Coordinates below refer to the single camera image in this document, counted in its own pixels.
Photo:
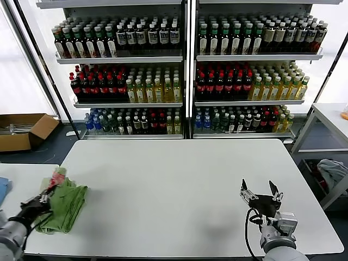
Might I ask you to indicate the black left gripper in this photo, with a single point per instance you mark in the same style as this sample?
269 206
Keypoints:
35 208

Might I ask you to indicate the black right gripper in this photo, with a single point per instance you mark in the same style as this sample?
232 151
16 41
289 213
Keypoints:
265 205

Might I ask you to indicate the green polo shirt red print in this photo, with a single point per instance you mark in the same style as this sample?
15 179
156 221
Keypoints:
68 206

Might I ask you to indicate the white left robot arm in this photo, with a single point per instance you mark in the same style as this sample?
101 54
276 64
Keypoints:
11 236

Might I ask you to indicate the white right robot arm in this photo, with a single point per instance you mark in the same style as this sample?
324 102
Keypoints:
277 244

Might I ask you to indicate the blue folded cloth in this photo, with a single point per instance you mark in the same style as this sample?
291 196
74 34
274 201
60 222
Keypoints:
5 190

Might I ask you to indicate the black storage bin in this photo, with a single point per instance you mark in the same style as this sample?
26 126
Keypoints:
305 170

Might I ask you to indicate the brown cardboard box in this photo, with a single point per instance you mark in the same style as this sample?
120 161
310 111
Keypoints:
15 142

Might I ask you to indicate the red cloth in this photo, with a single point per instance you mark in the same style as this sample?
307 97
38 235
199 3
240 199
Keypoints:
324 182

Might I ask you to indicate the white flat floor object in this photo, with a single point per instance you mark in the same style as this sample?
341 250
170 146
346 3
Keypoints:
73 133

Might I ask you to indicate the cola bottle red cap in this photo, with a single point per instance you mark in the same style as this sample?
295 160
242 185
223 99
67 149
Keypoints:
154 124
220 87
162 124
273 121
201 87
94 89
210 87
265 122
121 88
84 88
112 88
229 87
247 87
75 88
238 87
103 88

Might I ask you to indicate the yellow juice bottle green label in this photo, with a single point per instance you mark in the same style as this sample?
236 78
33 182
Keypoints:
284 91
275 91
149 93
131 93
302 89
168 93
177 93
159 93
288 123
256 91
266 91
177 125
170 125
293 91
280 124
140 93

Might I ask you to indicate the small dark bottle white cap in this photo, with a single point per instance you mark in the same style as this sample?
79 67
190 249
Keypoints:
257 122
137 125
144 125
129 127
120 126
232 124
248 122
241 124

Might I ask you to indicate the clear plastic packing items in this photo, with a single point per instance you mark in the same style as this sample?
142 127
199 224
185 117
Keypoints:
16 128

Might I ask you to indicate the grey blue cloth bundle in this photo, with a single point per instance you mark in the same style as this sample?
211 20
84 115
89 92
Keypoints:
333 171

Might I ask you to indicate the blue water bottle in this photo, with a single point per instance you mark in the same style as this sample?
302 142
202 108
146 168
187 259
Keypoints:
199 123
96 124
207 123
88 123

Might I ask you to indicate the clear water bottle white cap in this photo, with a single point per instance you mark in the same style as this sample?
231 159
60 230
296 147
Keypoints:
224 123
104 125
216 123
111 125

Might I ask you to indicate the black slanted pole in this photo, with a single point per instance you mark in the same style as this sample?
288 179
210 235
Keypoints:
328 72
56 89

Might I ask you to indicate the orange object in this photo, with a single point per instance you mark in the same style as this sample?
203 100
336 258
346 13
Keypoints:
345 112

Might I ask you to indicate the grey metal shelf rack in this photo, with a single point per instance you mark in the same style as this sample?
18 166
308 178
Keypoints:
119 60
258 57

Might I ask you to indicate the brown tea bottle green label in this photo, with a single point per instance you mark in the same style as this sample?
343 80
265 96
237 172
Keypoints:
111 46
80 47
203 43
225 43
101 46
257 43
236 43
70 47
61 47
214 43
90 46
247 43

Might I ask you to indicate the dark bottle beige label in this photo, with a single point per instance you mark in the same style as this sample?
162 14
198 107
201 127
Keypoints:
269 36
279 36

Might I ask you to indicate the dark bottle white square label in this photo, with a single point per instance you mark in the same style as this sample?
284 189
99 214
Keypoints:
320 36
310 36
131 37
121 38
141 37
164 36
290 36
153 37
174 36
300 36

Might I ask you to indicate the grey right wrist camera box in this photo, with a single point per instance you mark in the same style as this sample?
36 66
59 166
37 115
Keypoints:
286 223

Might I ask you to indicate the grey frame side table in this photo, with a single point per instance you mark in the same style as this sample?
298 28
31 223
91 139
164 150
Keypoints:
330 114

